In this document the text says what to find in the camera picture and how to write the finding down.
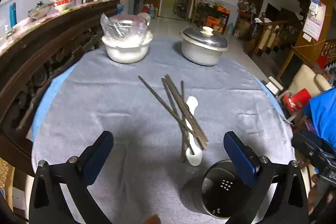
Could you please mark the white box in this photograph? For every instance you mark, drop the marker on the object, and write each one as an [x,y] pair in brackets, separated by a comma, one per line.
[274,85]

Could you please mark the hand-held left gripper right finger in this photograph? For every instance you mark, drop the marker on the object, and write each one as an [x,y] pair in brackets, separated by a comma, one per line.
[241,158]

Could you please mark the beige armchair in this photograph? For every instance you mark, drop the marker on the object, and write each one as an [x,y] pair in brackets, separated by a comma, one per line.
[304,79]

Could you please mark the bowl with glass lid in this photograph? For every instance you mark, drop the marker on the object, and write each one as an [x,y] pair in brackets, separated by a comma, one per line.
[39,11]

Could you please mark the wall calendar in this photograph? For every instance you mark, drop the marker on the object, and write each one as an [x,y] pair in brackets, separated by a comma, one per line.
[313,22]

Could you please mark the carved dark wooden bench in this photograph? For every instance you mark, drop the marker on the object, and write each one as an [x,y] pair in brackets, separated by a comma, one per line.
[31,56]

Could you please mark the white pot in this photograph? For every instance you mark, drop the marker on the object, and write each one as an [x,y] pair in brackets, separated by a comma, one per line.
[126,52]

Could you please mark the blue bottle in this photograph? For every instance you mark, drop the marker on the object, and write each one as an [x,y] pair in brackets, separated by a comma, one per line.
[13,14]

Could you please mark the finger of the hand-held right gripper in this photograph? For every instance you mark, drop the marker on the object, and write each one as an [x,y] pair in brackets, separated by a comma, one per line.
[305,144]

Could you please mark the perforated metal utensil holder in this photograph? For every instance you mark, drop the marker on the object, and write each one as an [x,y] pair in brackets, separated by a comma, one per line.
[223,200]

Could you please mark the red and white bowl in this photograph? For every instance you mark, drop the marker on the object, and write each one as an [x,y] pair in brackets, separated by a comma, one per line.
[63,5]

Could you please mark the floral tablecloth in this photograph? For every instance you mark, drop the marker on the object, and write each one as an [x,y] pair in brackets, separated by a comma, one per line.
[21,27]

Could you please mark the wooden stair railing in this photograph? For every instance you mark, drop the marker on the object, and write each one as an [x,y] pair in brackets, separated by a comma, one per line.
[267,35]

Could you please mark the grey table cloth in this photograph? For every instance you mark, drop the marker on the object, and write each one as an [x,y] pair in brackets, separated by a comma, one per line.
[110,108]

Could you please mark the person's left hand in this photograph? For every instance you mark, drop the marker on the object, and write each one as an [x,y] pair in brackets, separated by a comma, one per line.
[153,220]

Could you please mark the red plastic stool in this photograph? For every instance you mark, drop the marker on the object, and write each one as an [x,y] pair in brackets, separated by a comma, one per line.
[298,100]

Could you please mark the blue cloth under grey cloth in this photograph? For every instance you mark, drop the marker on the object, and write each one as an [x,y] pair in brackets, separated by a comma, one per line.
[51,92]

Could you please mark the orange box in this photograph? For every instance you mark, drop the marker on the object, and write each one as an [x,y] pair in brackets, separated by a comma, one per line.
[212,21]

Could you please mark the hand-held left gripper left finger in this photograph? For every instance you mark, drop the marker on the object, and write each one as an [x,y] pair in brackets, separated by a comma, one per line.
[99,155]

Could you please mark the large blue water jug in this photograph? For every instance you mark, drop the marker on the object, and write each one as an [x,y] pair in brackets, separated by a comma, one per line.
[152,12]

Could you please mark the aluminium pot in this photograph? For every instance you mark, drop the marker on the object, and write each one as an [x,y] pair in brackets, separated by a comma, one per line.
[199,54]

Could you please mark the blue jacket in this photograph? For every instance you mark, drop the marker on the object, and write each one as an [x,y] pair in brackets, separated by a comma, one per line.
[324,113]

